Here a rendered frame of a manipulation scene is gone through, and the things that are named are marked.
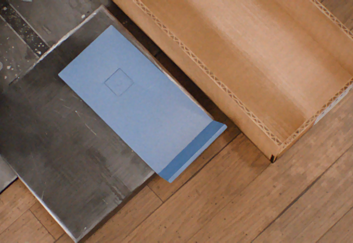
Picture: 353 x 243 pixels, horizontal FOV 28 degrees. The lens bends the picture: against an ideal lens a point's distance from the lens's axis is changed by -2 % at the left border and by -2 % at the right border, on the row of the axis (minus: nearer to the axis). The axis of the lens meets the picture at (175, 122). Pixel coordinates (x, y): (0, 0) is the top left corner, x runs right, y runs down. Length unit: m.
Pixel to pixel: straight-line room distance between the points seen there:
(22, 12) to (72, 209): 0.21
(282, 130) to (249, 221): 0.09
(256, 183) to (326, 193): 0.07
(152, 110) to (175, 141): 0.04
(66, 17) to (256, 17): 0.19
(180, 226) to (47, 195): 0.12
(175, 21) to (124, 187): 0.17
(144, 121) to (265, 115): 0.11
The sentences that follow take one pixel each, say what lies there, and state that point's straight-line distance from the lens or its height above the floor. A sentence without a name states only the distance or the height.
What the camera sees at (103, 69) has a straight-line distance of 0.67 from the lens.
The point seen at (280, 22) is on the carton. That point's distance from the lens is 0.70.
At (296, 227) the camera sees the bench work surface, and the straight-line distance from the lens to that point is 0.66.
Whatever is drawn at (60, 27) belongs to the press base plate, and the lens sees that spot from 0.72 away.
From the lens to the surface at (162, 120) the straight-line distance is 0.65.
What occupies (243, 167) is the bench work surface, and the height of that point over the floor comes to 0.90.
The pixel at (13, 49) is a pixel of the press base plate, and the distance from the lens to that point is 0.72.
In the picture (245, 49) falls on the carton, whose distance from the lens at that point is 0.69.
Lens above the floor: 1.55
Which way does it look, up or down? 75 degrees down
